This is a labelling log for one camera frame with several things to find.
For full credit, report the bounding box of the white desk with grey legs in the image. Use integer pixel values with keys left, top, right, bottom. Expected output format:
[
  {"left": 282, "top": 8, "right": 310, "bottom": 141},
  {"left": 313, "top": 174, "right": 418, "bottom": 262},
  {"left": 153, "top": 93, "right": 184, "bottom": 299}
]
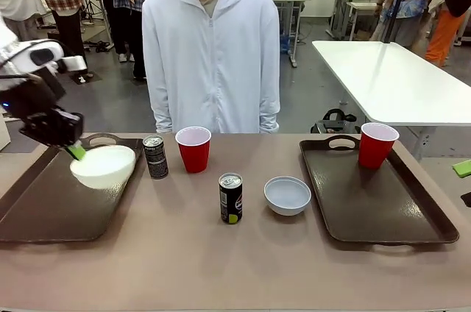
[{"left": 267, "top": 0, "right": 313, "bottom": 69}]

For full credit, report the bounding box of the white bowl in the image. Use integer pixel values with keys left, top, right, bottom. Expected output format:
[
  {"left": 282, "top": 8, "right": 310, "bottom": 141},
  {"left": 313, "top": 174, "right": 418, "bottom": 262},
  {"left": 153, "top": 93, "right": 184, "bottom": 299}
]
[{"left": 69, "top": 145, "right": 137, "bottom": 189}]

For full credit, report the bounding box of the black soda can white print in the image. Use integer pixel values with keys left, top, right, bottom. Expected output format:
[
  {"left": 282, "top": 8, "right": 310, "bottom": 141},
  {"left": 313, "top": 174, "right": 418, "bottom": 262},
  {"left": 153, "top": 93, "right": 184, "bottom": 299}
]
[{"left": 142, "top": 135, "right": 170, "bottom": 181}]

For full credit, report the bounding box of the black soda can green mark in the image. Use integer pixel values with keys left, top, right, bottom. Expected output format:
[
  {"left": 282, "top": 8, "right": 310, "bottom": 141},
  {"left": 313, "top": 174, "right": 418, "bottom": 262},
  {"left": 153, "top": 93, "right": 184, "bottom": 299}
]
[{"left": 219, "top": 172, "right": 244, "bottom": 226}]

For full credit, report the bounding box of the black bag on floor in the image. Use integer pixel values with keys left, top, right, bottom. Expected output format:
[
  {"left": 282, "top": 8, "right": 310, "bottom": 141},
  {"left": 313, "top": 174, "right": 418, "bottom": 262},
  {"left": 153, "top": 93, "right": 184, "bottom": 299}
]
[{"left": 310, "top": 107, "right": 362, "bottom": 135}]

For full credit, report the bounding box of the red plastic cup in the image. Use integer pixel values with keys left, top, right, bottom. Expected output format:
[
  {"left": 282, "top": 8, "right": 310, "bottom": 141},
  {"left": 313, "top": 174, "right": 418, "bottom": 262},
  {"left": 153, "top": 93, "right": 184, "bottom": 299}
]
[
  {"left": 358, "top": 122, "right": 400, "bottom": 171},
  {"left": 174, "top": 126, "right": 213, "bottom": 174}
]

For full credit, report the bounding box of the grey desk with clutter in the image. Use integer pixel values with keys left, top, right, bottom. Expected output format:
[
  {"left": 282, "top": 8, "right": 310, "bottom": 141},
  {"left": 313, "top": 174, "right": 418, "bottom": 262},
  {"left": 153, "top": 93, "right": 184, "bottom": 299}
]
[{"left": 325, "top": 0, "right": 380, "bottom": 42}]

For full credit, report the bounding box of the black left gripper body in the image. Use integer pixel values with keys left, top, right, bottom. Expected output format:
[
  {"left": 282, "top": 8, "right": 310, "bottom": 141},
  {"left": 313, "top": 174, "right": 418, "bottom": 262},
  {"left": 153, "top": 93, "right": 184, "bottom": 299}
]
[{"left": 0, "top": 73, "right": 85, "bottom": 149}]

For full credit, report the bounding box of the person in white hoodie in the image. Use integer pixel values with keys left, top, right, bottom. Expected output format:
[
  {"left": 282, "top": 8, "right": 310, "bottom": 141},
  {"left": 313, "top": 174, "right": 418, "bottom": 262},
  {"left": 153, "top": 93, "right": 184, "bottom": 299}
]
[{"left": 141, "top": 0, "right": 282, "bottom": 135}]

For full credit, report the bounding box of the white folding table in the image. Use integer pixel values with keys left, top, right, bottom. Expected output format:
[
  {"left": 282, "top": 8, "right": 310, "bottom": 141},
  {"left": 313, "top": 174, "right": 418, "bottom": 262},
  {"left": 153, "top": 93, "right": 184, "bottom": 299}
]
[{"left": 311, "top": 40, "right": 471, "bottom": 161}]

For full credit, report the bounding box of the pale blue bowl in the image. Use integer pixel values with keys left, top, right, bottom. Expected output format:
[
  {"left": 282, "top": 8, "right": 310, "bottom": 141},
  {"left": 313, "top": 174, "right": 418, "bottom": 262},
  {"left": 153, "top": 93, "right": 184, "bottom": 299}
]
[{"left": 263, "top": 175, "right": 313, "bottom": 217}]

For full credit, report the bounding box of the brown plastic serving tray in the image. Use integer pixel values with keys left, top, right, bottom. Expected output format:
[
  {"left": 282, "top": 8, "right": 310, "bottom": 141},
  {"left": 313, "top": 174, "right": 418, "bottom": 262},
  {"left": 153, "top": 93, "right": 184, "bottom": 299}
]
[
  {"left": 0, "top": 132, "right": 147, "bottom": 244},
  {"left": 298, "top": 134, "right": 461, "bottom": 255}
]

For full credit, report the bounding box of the person in orange trousers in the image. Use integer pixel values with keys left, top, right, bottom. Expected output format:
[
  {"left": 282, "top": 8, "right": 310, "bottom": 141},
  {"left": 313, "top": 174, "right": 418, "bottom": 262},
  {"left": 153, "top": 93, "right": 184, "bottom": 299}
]
[{"left": 424, "top": 0, "right": 471, "bottom": 68}]

